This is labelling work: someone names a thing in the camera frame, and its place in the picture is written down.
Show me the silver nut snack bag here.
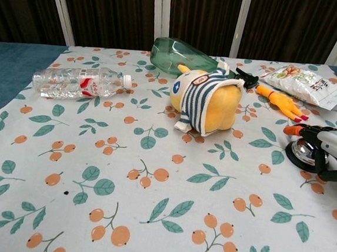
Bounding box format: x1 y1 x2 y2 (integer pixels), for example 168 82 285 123
257 62 337 112

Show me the shiny metal bowl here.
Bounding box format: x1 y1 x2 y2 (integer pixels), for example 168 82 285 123
283 135 330 174

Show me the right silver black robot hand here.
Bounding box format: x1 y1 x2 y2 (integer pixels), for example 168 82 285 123
279 122 337 184

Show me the clear plastic water bottle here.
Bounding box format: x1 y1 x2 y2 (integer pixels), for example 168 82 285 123
31 62 134 106

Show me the floral fruit print tablecloth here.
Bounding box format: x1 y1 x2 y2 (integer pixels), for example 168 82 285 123
0 36 337 252

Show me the yellow rubber chicken toy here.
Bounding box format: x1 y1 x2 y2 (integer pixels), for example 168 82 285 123
252 83 312 124

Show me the green plastic spray bottle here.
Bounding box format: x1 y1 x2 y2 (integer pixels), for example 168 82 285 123
147 35 262 90

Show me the yellow plush toy striped shirt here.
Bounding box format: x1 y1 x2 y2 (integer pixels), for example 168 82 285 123
166 58 247 140

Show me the white frame dark screen partition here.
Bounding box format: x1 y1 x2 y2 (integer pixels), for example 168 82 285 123
0 0 337 73

